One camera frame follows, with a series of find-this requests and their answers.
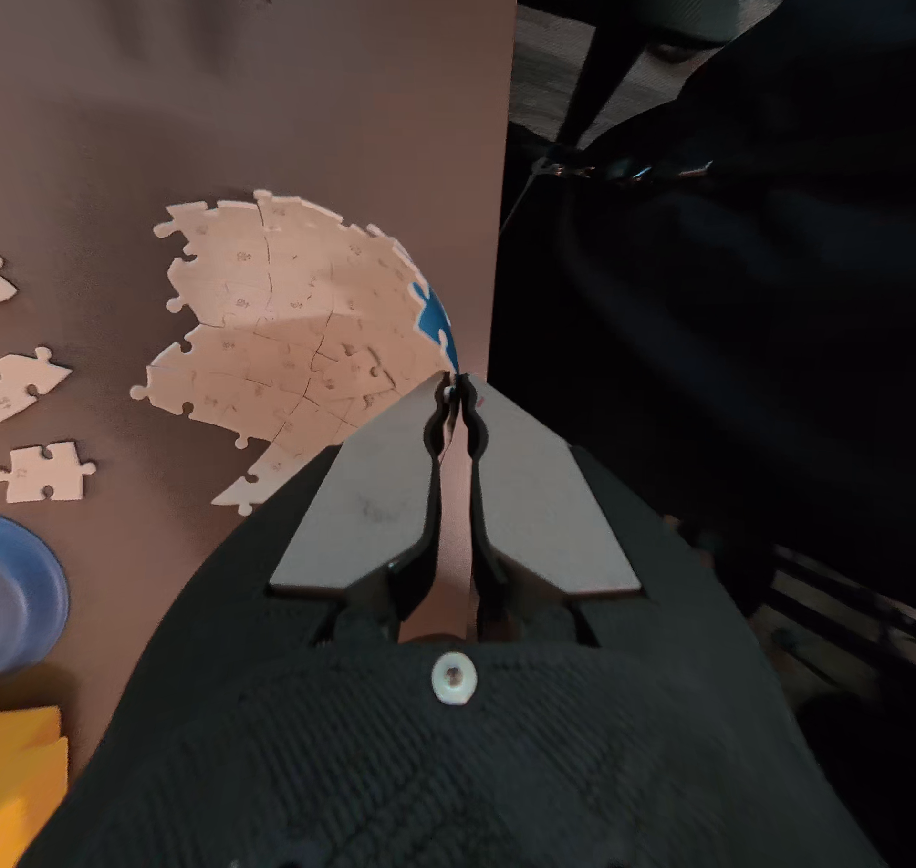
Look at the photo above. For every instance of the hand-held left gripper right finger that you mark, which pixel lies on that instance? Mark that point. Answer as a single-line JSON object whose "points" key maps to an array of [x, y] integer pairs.
{"points": [[551, 517]]}

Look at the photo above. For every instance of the yellow plastic bin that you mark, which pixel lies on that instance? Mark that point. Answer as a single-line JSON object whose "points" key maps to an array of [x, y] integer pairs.
{"points": [[28, 789]]}

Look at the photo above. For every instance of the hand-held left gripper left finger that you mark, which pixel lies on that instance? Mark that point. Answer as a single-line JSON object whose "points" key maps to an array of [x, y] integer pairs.
{"points": [[358, 517]]}

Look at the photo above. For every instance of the partly built puzzle ball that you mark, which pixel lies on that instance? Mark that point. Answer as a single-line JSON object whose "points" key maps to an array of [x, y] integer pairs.
{"points": [[300, 324]]}

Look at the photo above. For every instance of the blue plastic ball stand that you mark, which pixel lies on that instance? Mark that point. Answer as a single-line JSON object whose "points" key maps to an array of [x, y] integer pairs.
{"points": [[28, 596]]}

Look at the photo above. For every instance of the white puzzle pieces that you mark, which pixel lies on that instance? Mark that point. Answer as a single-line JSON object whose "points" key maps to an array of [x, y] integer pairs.
{"points": [[43, 471]]}

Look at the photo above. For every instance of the person's dark clothed body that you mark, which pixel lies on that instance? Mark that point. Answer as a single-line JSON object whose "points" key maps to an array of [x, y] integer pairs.
{"points": [[715, 310]]}

